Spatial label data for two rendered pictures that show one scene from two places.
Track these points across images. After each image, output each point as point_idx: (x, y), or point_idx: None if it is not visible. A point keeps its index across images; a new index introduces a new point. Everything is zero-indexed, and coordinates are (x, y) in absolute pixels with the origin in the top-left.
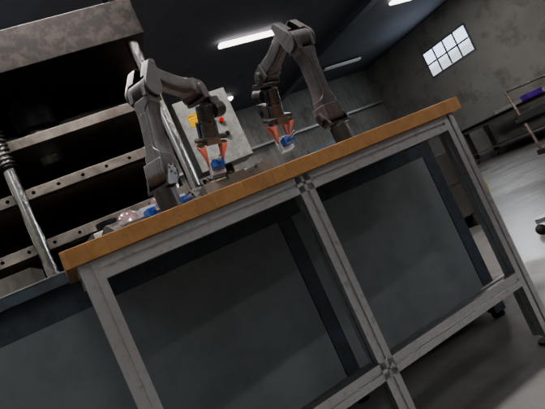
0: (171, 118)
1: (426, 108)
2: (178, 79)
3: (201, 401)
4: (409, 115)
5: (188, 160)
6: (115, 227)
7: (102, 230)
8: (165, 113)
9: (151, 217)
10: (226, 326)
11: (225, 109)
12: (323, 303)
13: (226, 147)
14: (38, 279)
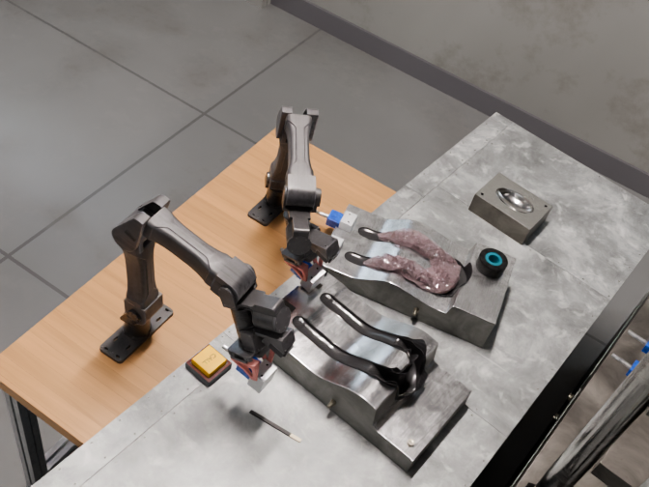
0: (638, 380)
1: (27, 331)
2: (289, 157)
3: None
4: (49, 313)
5: (581, 435)
6: (396, 221)
7: (474, 250)
8: (643, 358)
9: (241, 156)
10: None
11: (288, 249)
12: None
13: (287, 264)
14: (482, 211)
